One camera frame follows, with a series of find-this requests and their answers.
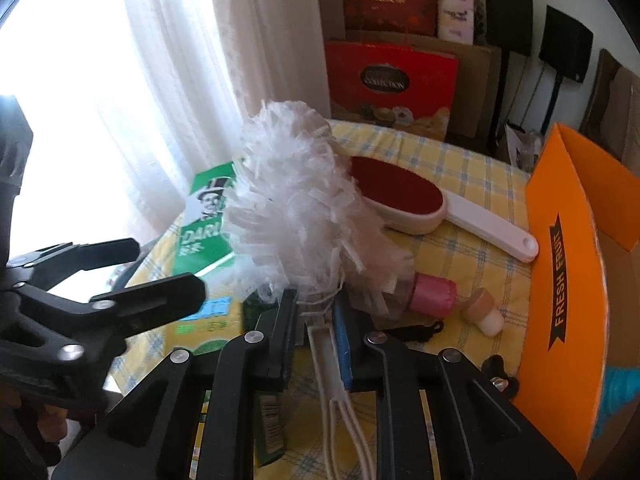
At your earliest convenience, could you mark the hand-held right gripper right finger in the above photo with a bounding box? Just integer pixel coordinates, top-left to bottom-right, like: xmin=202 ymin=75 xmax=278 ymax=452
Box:
xmin=332 ymin=302 xmax=576 ymax=480

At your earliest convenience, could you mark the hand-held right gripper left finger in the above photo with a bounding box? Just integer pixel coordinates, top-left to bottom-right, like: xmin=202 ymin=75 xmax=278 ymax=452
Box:
xmin=52 ymin=287 xmax=300 ymax=480

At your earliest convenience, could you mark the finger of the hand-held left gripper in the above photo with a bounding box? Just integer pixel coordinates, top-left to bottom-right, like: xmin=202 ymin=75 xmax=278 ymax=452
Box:
xmin=15 ymin=272 xmax=208 ymax=362
xmin=5 ymin=237 xmax=142 ymax=292

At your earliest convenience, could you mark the green toothpaste box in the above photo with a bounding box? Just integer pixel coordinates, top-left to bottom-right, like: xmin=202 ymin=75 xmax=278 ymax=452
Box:
xmin=167 ymin=160 xmax=296 ymax=468

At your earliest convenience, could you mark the clear bottle pink cap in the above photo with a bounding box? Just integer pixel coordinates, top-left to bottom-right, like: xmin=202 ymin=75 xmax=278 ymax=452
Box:
xmin=357 ymin=272 xmax=458 ymax=321

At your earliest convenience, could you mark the small cork stopper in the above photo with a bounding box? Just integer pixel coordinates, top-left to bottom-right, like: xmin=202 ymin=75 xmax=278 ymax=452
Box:
xmin=461 ymin=287 xmax=505 ymax=335

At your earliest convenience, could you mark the white fluffy duster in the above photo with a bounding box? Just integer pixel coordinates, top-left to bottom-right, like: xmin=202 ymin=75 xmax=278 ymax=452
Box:
xmin=222 ymin=99 xmax=416 ymax=480

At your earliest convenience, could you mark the black star knob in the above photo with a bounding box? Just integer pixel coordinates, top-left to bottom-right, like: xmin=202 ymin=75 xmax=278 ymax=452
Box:
xmin=482 ymin=355 xmax=521 ymax=401

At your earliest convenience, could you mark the orange cardboard box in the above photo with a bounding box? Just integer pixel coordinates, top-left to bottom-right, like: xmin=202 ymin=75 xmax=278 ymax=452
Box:
xmin=512 ymin=122 xmax=640 ymax=476

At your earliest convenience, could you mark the white sheer curtain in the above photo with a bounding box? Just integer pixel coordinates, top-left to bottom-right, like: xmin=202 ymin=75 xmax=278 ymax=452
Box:
xmin=0 ymin=0 xmax=331 ymax=281

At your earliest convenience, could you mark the yellow checkered tablecloth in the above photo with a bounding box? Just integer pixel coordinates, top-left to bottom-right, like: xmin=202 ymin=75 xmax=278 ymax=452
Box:
xmin=107 ymin=119 xmax=533 ymax=480

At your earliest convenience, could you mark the white plastic bag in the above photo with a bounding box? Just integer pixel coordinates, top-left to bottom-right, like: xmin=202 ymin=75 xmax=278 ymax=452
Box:
xmin=505 ymin=122 xmax=543 ymax=171

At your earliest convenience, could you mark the teal object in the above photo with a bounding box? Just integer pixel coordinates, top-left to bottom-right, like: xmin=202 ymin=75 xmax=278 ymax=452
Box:
xmin=600 ymin=365 xmax=633 ymax=426

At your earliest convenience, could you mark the red cookie gift box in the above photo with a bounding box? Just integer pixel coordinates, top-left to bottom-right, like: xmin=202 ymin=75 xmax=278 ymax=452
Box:
xmin=324 ymin=40 xmax=460 ymax=141

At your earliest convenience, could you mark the brown cardboard box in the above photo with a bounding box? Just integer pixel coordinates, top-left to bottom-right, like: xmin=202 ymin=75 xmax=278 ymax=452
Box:
xmin=345 ymin=30 xmax=503 ymax=153

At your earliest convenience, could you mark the black speaker stand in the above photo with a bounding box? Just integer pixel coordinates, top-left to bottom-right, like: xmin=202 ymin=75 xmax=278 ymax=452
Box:
xmin=487 ymin=52 xmax=513 ymax=153
xmin=542 ymin=77 xmax=563 ymax=131

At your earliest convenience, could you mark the white pink carton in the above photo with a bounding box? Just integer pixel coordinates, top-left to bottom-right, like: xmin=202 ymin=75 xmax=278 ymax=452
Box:
xmin=438 ymin=0 xmax=475 ymax=43

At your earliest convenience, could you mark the black speaker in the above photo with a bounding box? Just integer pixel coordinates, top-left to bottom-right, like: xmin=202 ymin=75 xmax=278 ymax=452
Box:
xmin=539 ymin=5 xmax=594 ymax=83
xmin=484 ymin=0 xmax=533 ymax=57

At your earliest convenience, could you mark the black strap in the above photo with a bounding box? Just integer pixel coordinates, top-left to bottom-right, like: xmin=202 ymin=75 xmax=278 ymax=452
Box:
xmin=385 ymin=320 xmax=446 ymax=346

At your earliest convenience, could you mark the red lint brush white handle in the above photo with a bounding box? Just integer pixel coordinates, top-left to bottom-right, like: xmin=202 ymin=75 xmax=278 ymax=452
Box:
xmin=350 ymin=156 xmax=540 ymax=262

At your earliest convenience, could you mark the wooden frame sofa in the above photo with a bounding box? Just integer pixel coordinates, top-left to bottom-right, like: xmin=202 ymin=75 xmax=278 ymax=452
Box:
xmin=582 ymin=49 xmax=640 ymax=171

